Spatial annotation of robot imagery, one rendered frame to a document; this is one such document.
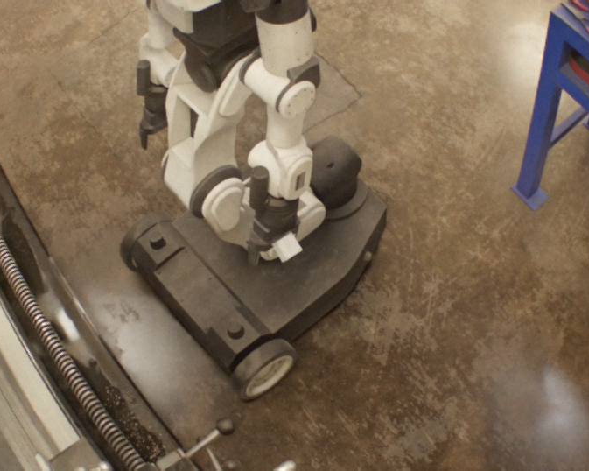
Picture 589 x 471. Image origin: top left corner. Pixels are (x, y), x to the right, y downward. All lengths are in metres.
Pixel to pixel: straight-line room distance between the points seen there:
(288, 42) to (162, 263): 1.08
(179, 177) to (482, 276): 1.02
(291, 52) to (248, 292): 1.01
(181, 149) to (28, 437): 0.78
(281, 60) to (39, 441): 0.83
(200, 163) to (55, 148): 1.23
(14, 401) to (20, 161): 1.56
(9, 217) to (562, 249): 1.72
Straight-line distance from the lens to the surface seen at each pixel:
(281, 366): 2.23
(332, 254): 2.24
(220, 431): 1.55
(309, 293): 2.19
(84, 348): 1.98
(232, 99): 1.61
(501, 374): 2.31
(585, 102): 2.07
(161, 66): 1.84
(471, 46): 3.01
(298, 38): 1.32
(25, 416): 1.49
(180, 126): 1.78
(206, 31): 1.44
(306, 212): 2.12
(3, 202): 2.31
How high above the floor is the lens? 2.13
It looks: 60 degrees down
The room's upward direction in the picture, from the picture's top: 8 degrees counter-clockwise
